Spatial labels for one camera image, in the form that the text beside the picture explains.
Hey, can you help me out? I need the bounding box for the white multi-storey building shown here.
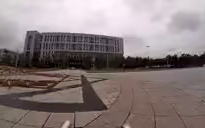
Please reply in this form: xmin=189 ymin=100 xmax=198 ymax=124
xmin=22 ymin=30 xmax=125 ymax=69

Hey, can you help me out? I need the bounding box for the street lamp pole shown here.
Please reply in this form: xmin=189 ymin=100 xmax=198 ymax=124
xmin=145 ymin=45 xmax=151 ymax=69

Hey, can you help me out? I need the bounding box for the grey stone slab plaza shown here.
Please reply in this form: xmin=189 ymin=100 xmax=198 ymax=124
xmin=0 ymin=66 xmax=205 ymax=128

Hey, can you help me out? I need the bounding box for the row of dark trees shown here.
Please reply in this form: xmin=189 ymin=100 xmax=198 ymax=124
xmin=19 ymin=50 xmax=205 ymax=70

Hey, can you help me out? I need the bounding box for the dry brown plant bed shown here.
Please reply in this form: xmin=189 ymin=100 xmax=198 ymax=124
xmin=0 ymin=64 xmax=71 ymax=90

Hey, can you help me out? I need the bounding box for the low grey building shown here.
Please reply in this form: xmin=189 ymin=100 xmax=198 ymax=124
xmin=0 ymin=48 xmax=21 ymax=65

